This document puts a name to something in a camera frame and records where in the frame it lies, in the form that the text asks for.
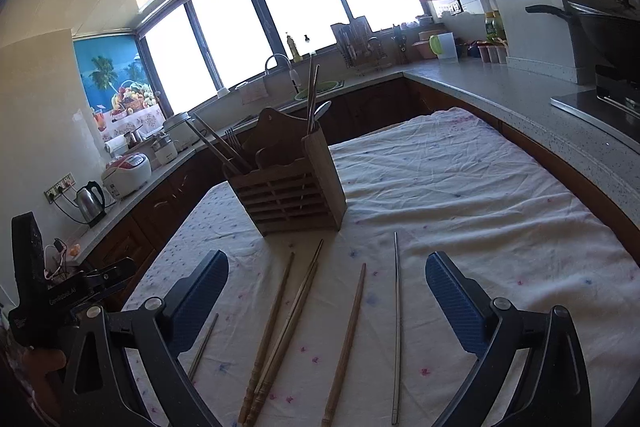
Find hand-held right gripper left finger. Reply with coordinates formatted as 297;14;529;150
60;249;229;427

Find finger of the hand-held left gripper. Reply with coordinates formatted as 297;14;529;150
82;257;137;296

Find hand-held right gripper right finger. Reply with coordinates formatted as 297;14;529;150
425;252;593;427

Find carved wooden chopstick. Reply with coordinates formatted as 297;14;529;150
239;252;295;424
252;239;324;410

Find wooden utensil holder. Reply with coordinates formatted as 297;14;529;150
222;107;348;236

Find metal fork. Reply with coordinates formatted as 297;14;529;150
224;128;246;164

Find metal spoon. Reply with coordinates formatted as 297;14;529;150
313;101;333;134

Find person's left hand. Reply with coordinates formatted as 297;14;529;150
22;348;67;410

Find steel electric kettle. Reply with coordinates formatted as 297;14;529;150
75;181;107;228

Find white pink rice cooker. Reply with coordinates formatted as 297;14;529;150
101;153;153;200

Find white floral tablecloth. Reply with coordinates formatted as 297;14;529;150
122;107;640;427

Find paper towel roll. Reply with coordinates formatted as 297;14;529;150
104;134;129;156

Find pink hanging towel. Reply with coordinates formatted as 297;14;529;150
240;79;269;106

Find grey kitchen countertop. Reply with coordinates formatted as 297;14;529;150
60;57;640;268

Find curved sink faucet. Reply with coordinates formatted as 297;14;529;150
264;54;301;96

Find green basin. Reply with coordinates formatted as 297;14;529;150
294;80;339;102

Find gas stove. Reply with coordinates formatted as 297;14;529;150
550;64;640;140

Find spice jars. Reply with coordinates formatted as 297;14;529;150
477;42;509;64

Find white container green lid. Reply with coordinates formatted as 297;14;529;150
428;32;457;60

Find dish rack with knives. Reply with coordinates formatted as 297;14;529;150
330;18;392;76

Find kitchen window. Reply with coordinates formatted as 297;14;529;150
137;0;426;108

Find black wok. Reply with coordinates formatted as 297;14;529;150
525;0;640;68

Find white charger cable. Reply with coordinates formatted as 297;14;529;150
44;238;69;281

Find wall socket strip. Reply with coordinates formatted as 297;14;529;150
44;174;76;203

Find tropical fruit wall poster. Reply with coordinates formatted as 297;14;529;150
74;38;167;142

